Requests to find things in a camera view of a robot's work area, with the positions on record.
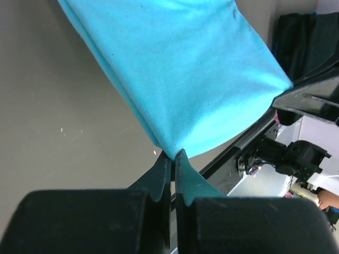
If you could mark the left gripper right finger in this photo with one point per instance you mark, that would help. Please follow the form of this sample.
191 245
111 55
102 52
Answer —
210 222

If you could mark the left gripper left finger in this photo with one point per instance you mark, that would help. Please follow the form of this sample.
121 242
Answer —
131 220

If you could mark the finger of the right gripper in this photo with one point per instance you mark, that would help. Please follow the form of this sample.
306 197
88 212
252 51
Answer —
315 94

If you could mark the cyan t shirt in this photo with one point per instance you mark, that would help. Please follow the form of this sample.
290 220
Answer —
194 73

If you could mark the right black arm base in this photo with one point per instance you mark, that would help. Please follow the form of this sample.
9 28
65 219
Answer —
300 159

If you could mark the black folded t shirt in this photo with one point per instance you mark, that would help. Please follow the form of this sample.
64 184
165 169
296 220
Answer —
305 41

